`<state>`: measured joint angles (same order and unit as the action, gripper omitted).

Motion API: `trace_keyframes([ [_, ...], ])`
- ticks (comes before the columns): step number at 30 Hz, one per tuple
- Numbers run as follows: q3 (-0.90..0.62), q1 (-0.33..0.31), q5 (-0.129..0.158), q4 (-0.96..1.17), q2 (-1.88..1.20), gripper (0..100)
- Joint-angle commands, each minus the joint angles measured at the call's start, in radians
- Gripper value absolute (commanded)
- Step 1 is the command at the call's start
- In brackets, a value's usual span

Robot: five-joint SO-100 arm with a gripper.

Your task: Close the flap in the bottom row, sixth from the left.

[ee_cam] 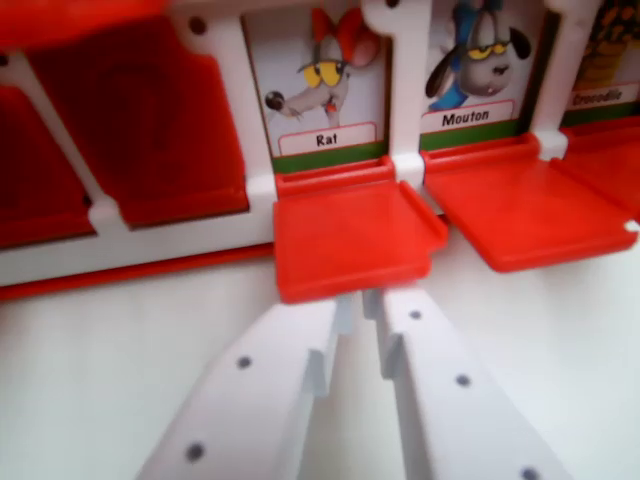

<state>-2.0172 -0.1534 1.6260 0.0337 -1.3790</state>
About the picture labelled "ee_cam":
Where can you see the red flap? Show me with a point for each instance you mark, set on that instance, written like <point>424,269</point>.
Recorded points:
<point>350,235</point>
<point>145,135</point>
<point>520,205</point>
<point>605,155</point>
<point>35,170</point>

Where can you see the red flap below mouton card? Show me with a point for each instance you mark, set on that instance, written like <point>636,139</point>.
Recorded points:
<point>520,205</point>

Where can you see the red upright flap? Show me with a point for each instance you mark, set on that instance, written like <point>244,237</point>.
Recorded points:
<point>145,135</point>
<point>35,170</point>

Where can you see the red flap below crocodile card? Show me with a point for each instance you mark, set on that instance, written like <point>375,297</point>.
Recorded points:
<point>605,155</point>

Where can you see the red and white game board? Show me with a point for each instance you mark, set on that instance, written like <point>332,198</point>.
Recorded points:
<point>220,235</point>

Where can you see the rat picture card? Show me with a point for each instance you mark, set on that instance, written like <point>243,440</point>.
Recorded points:
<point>325,85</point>

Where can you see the mouton picture card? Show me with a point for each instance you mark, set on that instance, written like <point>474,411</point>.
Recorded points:
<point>475,65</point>

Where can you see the crocodile picture card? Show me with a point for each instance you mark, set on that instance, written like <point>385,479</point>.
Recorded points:
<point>600,65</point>

